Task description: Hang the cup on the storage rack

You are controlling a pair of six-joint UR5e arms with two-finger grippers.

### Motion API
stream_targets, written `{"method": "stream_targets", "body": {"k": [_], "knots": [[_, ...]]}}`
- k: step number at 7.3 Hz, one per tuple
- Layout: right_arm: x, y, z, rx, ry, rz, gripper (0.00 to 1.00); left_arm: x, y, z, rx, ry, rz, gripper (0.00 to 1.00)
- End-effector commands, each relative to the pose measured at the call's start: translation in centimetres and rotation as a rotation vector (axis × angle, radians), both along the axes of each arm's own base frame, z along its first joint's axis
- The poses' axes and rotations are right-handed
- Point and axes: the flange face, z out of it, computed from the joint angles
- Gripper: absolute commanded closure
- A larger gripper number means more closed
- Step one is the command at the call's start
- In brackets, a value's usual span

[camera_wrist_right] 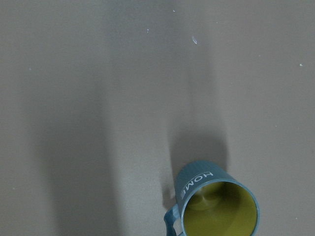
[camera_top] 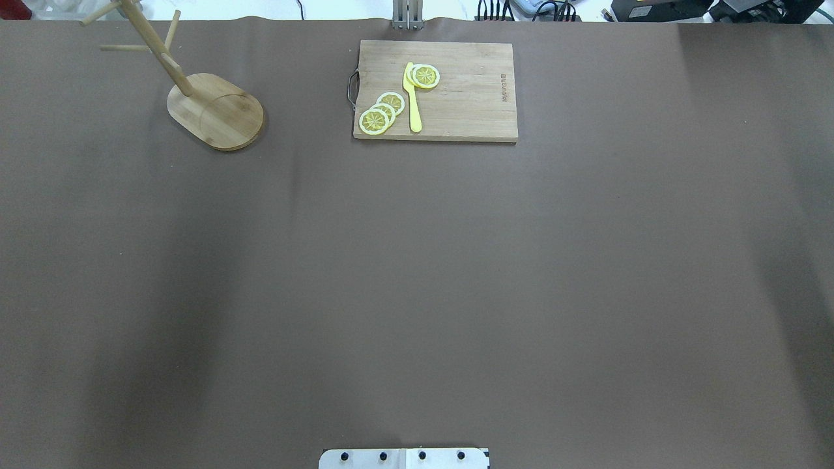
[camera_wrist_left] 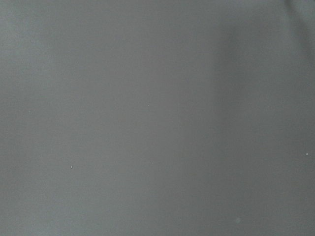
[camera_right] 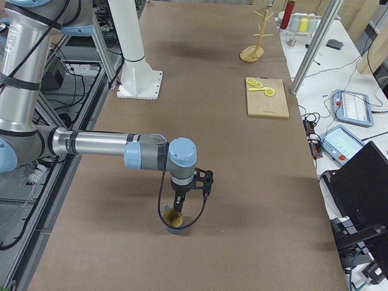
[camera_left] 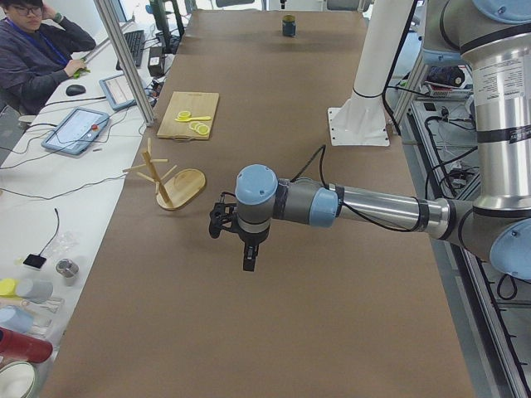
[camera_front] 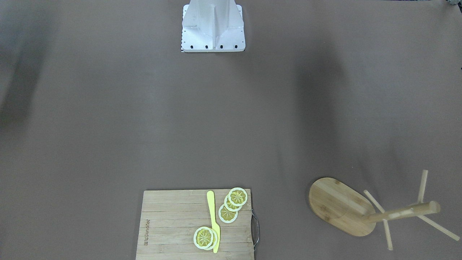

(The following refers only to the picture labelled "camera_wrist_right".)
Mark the blue cup yellow inside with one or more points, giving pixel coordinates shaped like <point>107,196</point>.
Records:
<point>210,202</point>

